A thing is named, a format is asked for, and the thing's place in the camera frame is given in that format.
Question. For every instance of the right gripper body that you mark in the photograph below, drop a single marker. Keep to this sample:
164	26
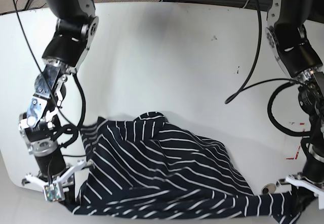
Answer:
47	153

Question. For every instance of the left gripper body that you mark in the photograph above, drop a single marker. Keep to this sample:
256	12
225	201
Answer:
311	176

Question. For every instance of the right table cable grommet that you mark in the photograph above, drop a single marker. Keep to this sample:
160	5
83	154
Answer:
268	189

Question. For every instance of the red tape corner marking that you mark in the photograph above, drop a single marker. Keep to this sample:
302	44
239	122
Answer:
297	126

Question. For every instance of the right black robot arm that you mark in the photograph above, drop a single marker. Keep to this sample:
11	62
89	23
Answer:
40	125

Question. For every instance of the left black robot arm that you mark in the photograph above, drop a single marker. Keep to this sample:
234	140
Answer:
287	36

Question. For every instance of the navy white striped t-shirt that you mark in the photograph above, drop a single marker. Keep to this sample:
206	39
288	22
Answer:
148	168

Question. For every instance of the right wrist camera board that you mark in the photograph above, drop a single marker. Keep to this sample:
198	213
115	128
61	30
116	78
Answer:
54	192

